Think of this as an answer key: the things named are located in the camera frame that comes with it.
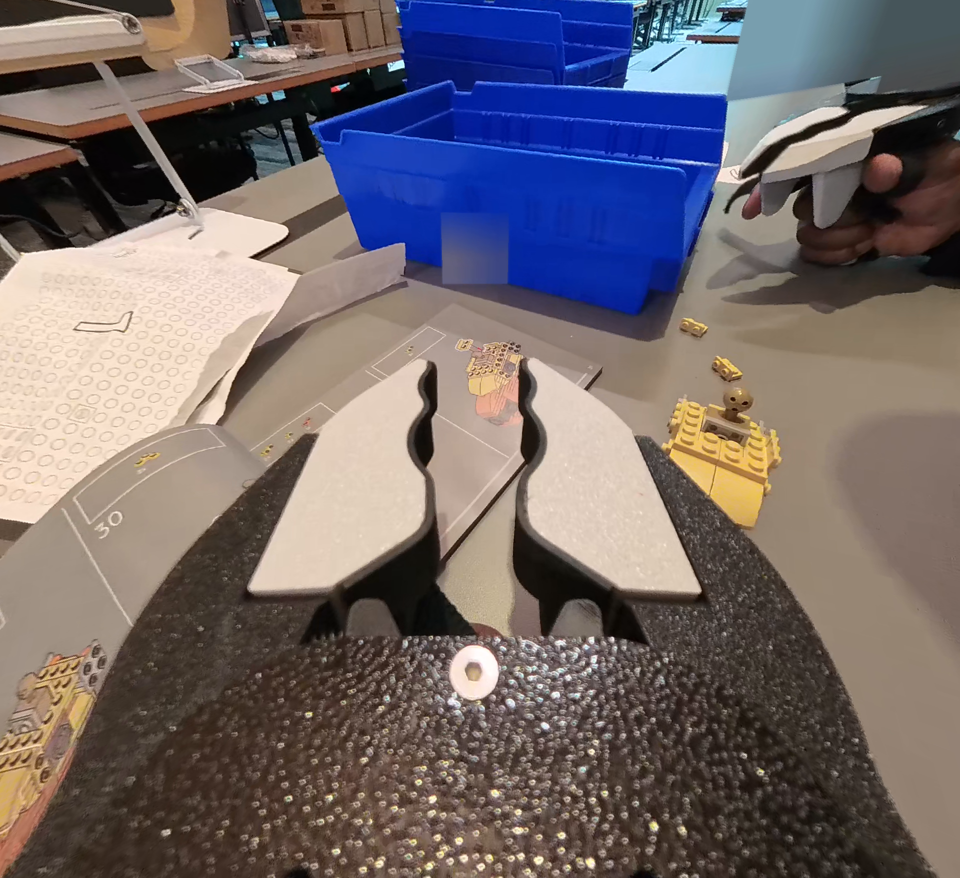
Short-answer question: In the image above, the stack of cardboard boxes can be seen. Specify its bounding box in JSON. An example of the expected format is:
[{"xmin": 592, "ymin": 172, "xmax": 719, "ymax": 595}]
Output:
[{"xmin": 283, "ymin": 0, "xmax": 402, "ymax": 57}]

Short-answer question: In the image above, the grey desk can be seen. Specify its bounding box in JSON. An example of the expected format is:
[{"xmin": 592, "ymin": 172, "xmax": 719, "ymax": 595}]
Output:
[{"xmin": 0, "ymin": 41, "xmax": 960, "ymax": 878}]

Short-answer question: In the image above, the blue plastic bin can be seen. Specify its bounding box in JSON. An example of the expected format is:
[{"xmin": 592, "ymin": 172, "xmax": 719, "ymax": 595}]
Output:
[{"xmin": 311, "ymin": 81, "xmax": 729, "ymax": 314}]

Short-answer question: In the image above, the person's right hand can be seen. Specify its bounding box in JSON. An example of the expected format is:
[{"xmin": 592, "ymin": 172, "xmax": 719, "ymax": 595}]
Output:
[{"xmin": 741, "ymin": 143, "xmax": 960, "ymax": 267}]

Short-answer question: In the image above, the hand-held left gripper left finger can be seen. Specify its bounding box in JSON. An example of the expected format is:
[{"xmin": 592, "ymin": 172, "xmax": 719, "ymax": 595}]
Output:
[{"xmin": 246, "ymin": 357, "xmax": 444, "ymax": 616}]

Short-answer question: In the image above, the clear plastic tray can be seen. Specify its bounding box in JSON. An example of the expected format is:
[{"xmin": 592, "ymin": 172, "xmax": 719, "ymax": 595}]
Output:
[{"xmin": 174, "ymin": 55, "xmax": 245, "ymax": 95}]

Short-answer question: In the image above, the white monitor stand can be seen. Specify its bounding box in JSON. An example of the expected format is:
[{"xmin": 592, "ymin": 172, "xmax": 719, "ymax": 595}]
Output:
[{"xmin": 0, "ymin": 0, "xmax": 290, "ymax": 260}]

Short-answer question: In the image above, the tan brick-built model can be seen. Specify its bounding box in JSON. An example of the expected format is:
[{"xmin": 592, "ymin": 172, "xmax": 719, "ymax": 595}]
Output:
[{"xmin": 663, "ymin": 386, "xmax": 783, "ymax": 530}]

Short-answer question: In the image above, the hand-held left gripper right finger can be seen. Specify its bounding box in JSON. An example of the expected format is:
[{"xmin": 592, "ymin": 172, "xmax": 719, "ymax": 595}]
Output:
[{"xmin": 514, "ymin": 357, "xmax": 704, "ymax": 616}]

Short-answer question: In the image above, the grey instruction booklet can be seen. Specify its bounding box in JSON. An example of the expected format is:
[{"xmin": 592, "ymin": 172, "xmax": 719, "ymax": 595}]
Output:
[{"xmin": 0, "ymin": 304, "xmax": 605, "ymax": 849}]

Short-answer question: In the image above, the stack of blue bins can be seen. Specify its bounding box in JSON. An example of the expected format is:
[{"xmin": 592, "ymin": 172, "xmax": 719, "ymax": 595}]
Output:
[{"xmin": 397, "ymin": 0, "xmax": 639, "ymax": 91}]

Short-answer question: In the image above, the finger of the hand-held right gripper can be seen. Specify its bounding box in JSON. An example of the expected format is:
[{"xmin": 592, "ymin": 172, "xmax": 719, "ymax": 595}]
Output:
[
  {"xmin": 753, "ymin": 101, "xmax": 935, "ymax": 159},
  {"xmin": 737, "ymin": 128, "xmax": 879, "ymax": 230}
]

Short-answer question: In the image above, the white circle-print paper bag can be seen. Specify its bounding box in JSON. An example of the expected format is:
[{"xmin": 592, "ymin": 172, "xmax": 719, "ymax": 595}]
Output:
[{"xmin": 0, "ymin": 244, "xmax": 301, "ymax": 522}]

